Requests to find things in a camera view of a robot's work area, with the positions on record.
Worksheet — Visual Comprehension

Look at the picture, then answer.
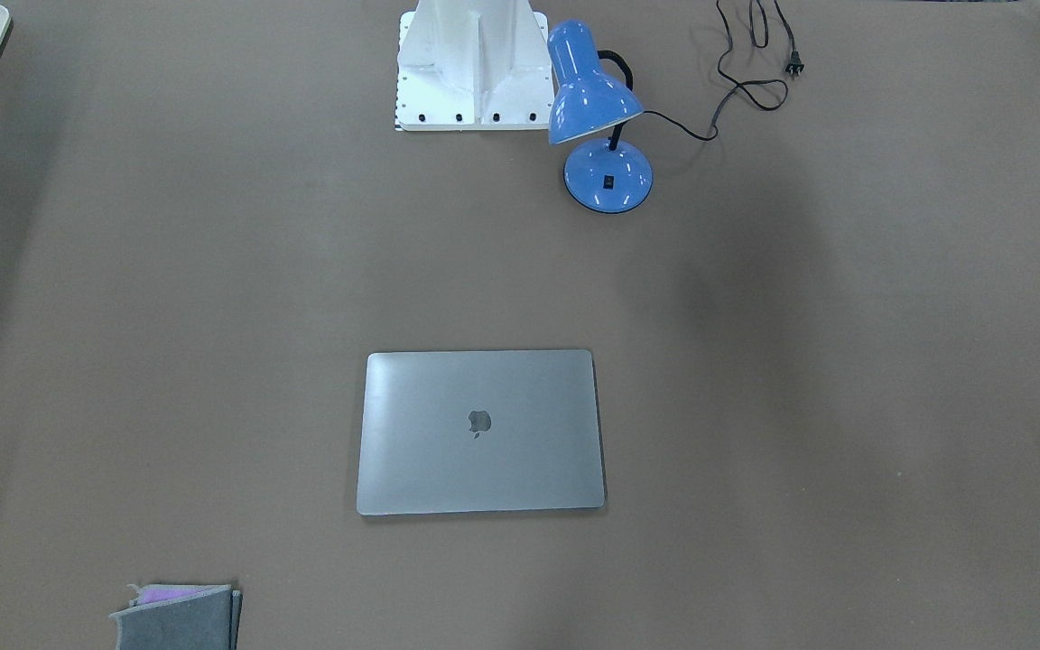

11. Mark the grey laptop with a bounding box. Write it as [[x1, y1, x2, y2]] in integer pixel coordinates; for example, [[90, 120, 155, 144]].
[[356, 348, 607, 517]]

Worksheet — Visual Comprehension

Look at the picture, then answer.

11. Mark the blue desk lamp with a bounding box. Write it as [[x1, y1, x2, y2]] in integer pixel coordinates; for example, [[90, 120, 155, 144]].
[[546, 20, 654, 214]]

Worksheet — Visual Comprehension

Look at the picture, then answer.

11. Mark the grey felt pouch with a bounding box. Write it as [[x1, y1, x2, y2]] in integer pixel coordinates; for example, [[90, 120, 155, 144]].
[[108, 584, 242, 649]]

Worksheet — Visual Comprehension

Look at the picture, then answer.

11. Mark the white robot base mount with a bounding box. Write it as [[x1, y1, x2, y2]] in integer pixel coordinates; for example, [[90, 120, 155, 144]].
[[394, 1, 554, 132]]

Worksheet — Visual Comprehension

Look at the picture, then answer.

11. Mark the black lamp power cable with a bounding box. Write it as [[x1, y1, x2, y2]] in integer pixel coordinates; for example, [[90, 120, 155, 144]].
[[643, 0, 806, 142]]

